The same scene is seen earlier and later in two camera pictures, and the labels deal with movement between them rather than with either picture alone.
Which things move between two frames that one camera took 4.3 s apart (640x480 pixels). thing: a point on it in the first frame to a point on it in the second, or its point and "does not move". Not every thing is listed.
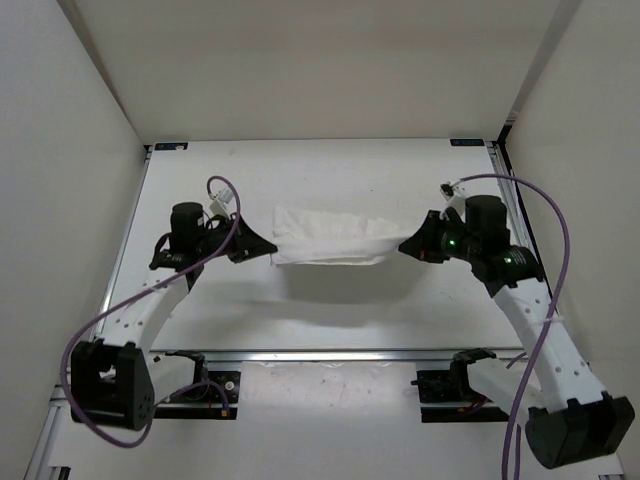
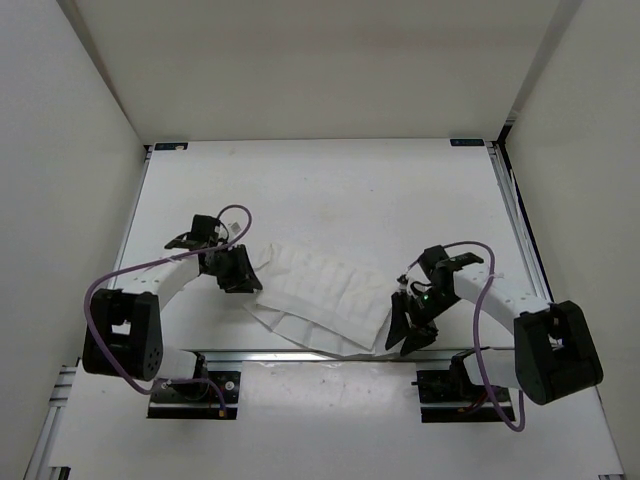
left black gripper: x=246 y=244 to x=237 y=282
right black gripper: x=421 y=245 to x=418 y=336
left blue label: x=170 y=146 does not move
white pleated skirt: x=324 y=237 to x=337 y=308
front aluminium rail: x=339 y=356 does not move
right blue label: x=467 y=142 does not move
